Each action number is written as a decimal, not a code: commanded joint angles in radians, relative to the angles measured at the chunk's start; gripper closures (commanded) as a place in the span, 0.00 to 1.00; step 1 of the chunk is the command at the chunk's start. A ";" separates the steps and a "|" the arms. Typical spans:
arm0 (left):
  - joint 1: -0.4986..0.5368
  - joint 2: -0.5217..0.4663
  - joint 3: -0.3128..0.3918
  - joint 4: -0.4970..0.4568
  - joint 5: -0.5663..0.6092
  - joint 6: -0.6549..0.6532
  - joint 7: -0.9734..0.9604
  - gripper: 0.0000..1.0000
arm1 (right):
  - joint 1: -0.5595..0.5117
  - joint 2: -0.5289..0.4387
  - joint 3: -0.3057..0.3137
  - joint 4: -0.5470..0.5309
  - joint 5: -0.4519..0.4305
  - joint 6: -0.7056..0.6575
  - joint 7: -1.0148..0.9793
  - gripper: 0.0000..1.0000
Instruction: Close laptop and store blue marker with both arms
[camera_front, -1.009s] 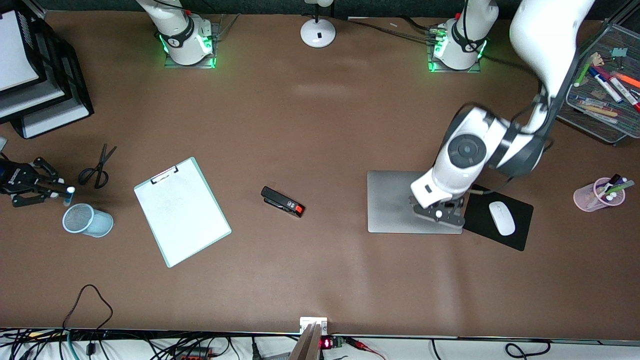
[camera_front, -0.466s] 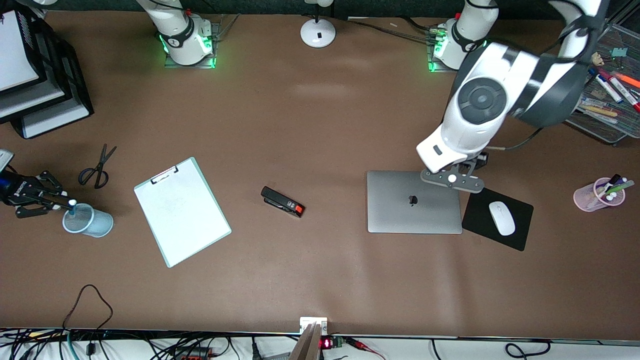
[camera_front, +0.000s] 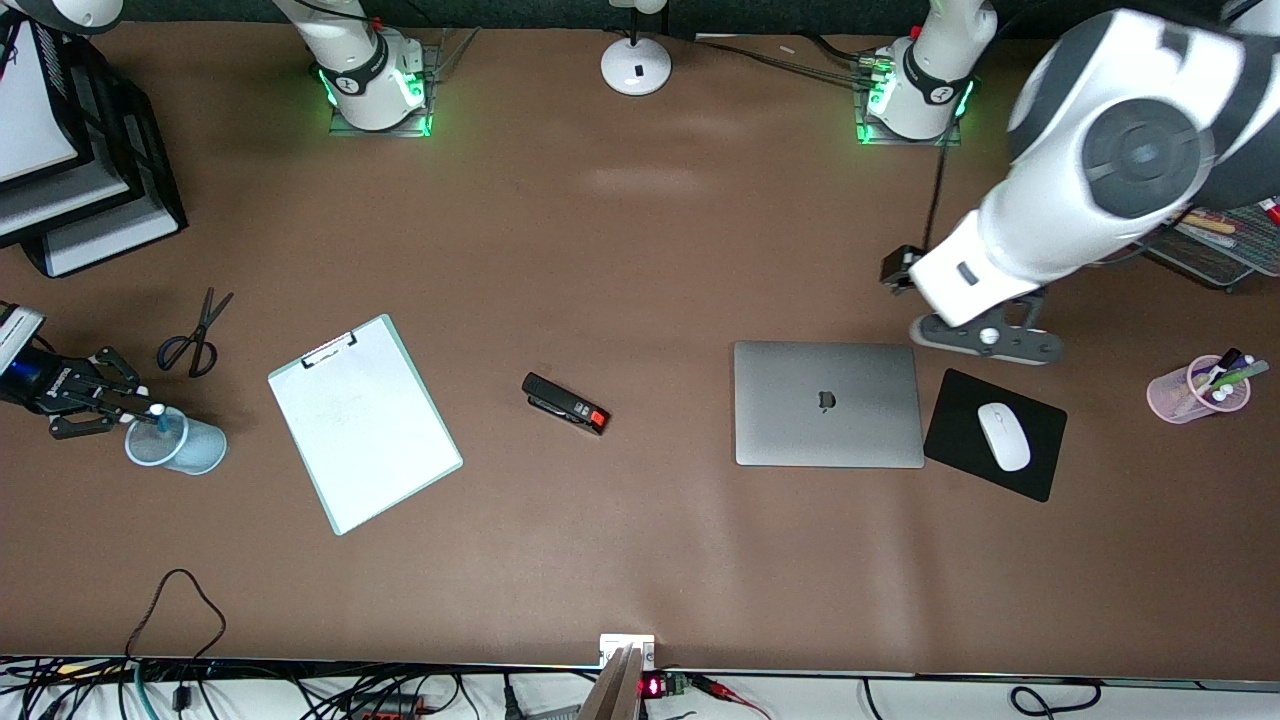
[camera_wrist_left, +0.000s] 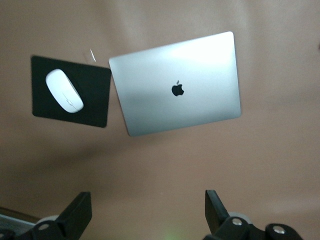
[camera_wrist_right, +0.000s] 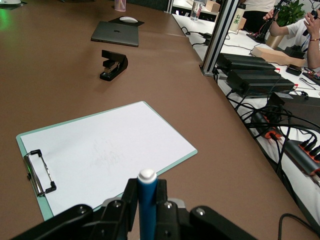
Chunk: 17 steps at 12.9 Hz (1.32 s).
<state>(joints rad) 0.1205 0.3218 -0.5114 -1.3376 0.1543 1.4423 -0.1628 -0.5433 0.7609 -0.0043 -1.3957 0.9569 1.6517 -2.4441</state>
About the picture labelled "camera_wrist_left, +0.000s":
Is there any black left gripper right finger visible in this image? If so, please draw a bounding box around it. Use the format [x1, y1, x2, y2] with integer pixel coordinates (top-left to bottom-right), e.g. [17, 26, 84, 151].
[203, 189, 266, 240]

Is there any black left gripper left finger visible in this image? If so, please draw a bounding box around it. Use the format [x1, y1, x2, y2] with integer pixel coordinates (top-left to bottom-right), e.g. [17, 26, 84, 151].
[31, 191, 93, 240]

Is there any silver laptop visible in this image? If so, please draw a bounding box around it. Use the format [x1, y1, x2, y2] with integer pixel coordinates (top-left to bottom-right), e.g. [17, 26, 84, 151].
[108, 31, 242, 138]

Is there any black mesh desk organizer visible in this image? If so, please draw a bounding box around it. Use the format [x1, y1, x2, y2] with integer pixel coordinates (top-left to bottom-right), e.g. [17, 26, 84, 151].
[0, 206, 38, 232]

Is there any black mouse pad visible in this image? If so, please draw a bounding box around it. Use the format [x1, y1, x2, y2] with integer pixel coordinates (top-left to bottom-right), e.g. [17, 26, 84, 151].
[30, 55, 112, 129]

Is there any white computer mouse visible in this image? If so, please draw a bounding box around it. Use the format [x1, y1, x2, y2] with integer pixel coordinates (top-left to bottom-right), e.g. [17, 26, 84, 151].
[45, 68, 85, 114]

